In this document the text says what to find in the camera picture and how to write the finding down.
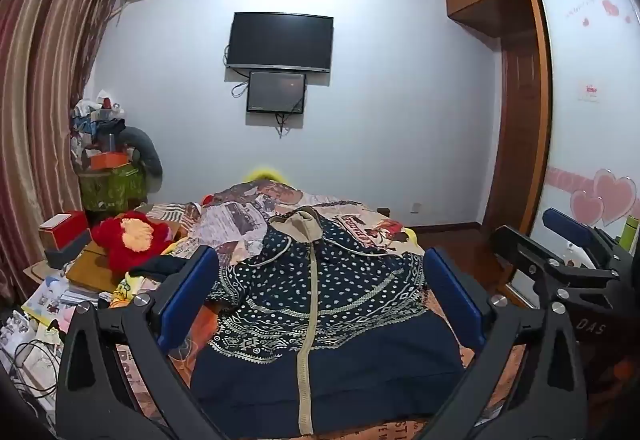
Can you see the black box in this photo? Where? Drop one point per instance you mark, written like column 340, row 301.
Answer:
column 67, row 255

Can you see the red box with white lid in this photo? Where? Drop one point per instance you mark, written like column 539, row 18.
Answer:
column 62, row 227

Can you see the pile of assorted clutter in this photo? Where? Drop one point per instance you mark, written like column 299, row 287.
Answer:
column 95, row 125

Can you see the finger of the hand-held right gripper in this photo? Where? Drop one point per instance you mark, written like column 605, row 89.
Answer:
column 530, row 255
column 565, row 222

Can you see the orange box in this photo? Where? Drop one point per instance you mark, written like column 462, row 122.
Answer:
column 107, row 160

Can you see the brown wooden door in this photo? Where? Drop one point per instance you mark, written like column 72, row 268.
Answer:
column 520, row 130

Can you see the navy patterned zip jacket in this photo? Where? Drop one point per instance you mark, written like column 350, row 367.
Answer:
column 350, row 320

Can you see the white heart-print sliding door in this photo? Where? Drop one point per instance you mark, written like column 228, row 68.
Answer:
column 575, row 45

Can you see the pile of books and papers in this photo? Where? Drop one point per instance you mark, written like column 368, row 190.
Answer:
column 50, row 300

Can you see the yellow plush toy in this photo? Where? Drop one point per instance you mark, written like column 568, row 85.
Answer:
column 262, row 174

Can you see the dark cloth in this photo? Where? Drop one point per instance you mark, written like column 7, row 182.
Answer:
column 160, row 265

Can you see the brown wooden board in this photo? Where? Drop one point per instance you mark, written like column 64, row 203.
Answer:
column 95, row 267

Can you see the black wall television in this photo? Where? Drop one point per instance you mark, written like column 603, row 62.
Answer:
column 280, row 40

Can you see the printed blanket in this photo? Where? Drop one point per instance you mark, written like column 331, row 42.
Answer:
column 230, row 220

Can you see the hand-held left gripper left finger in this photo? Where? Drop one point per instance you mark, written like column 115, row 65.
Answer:
column 192, row 287

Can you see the small black wall monitor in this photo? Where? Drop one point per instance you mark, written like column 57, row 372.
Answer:
column 276, row 92

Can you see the green bottle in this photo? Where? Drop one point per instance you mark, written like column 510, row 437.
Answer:
column 632, row 232

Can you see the red plush toy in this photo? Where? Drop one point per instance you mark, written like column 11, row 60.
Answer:
column 130, row 237

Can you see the grey plush cushion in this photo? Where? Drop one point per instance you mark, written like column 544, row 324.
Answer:
column 147, row 155

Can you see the striped brown curtain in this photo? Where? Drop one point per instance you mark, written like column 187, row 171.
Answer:
column 45, row 70

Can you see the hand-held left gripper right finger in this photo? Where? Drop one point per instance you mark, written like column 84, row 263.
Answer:
column 452, row 295

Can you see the yellow cartoon cloth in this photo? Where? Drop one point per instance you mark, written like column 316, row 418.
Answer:
column 127, row 290

